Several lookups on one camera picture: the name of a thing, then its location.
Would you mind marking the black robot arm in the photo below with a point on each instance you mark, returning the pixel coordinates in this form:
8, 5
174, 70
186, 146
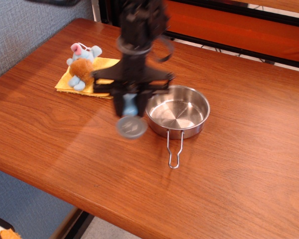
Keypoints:
142, 21

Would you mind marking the blue elephant plush toy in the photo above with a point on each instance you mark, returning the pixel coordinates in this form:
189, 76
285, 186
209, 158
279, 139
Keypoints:
81, 65

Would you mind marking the stainless steel pan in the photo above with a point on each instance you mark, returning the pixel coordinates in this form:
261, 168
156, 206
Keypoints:
179, 114

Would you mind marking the blue grey measuring spoon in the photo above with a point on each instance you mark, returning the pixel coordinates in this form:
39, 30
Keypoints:
130, 125

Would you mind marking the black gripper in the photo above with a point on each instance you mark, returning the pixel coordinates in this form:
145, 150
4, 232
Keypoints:
131, 75

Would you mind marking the orange panel black frame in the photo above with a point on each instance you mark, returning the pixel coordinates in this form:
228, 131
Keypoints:
239, 26

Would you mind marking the orange fuzzy object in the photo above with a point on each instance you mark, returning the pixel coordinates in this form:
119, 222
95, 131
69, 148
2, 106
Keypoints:
9, 234

